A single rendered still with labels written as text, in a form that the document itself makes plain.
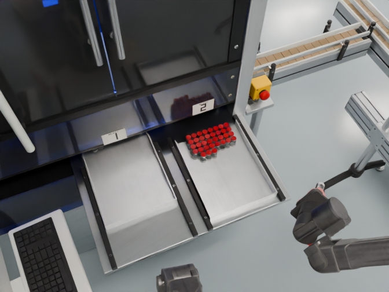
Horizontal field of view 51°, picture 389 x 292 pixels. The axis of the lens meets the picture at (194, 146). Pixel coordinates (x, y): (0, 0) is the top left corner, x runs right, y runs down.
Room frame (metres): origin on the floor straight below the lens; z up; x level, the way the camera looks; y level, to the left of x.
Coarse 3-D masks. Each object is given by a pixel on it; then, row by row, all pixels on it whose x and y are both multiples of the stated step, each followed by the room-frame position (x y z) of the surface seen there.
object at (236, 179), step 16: (240, 128) 0.90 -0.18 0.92; (176, 144) 0.82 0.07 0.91; (240, 144) 0.85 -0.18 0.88; (192, 160) 0.77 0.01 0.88; (224, 160) 0.77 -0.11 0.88; (240, 160) 0.77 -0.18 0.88; (256, 160) 0.77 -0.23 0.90; (192, 176) 0.70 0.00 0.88; (208, 176) 0.70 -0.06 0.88; (224, 176) 0.70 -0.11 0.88; (240, 176) 0.71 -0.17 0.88; (256, 176) 0.71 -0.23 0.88; (208, 192) 0.64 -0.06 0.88; (224, 192) 0.64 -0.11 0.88; (240, 192) 0.64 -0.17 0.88; (256, 192) 0.64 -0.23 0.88; (272, 192) 0.64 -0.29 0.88; (208, 208) 0.58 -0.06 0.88; (224, 208) 0.58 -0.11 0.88; (240, 208) 0.57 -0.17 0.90
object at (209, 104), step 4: (208, 100) 0.93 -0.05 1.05; (212, 100) 0.93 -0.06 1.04; (196, 104) 0.91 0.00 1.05; (200, 104) 0.91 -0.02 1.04; (208, 104) 0.92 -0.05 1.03; (212, 104) 0.93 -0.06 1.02; (196, 108) 0.90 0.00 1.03; (204, 108) 0.92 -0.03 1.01; (208, 108) 0.93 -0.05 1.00; (212, 108) 0.93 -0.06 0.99; (196, 112) 0.90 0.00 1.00; (200, 112) 0.91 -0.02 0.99
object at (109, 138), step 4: (124, 128) 0.79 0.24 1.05; (112, 132) 0.77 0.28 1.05; (116, 132) 0.78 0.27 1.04; (120, 132) 0.79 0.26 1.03; (124, 132) 0.79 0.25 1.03; (104, 136) 0.76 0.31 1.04; (108, 136) 0.77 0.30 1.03; (112, 136) 0.77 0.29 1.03; (120, 136) 0.78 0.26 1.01; (124, 136) 0.79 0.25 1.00; (104, 140) 0.76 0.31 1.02; (108, 140) 0.77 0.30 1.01; (112, 140) 0.77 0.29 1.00; (116, 140) 0.78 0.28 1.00; (104, 144) 0.76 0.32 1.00
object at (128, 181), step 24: (120, 144) 0.83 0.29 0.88; (144, 144) 0.83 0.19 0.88; (96, 168) 0.72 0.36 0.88; (120, 168) 0.73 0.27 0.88; (144, 168) 0.73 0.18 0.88; (96, 192) 0.62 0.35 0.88; (120, 192) 0.63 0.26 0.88; (144, 192) 0.63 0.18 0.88; (168, 192) 0.63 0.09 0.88; (120, 216) 0.54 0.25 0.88
